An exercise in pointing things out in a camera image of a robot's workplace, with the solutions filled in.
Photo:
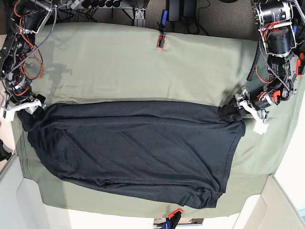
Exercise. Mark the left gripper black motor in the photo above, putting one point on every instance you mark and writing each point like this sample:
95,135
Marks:
257,100

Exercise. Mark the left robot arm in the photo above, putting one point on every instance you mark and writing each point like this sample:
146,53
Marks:
277,62

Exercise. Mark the blue orange clamp top centre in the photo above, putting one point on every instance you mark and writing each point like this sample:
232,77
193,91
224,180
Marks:
162,26

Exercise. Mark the metal table leg bracket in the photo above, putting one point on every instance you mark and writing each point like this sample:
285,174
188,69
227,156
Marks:
139,17

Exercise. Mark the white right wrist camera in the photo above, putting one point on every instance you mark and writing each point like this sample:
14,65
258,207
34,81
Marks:
7,113

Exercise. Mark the orange black clamp bottom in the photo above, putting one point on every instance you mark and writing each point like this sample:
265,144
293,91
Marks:
172,220

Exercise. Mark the orange clamp right edge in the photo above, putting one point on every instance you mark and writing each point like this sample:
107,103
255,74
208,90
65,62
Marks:
300,65

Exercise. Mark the sage green table cloth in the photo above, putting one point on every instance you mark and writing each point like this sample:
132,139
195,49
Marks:
97,62

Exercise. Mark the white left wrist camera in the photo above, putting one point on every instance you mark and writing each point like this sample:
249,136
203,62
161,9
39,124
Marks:
260,127

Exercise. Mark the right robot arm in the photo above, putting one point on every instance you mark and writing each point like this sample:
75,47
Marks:
21,61

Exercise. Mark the black object left edge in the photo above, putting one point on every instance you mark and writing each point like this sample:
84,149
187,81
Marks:
4,155

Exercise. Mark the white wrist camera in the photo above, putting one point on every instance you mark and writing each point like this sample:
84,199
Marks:
260,127
7,113

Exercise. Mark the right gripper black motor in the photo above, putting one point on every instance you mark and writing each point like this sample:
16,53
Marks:
27,100

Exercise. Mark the white power strip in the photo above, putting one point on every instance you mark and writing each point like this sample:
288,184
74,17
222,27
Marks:
69,4

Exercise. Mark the dark navy long-sleeve T-shirt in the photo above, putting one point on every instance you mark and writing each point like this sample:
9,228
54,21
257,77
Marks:
173,152

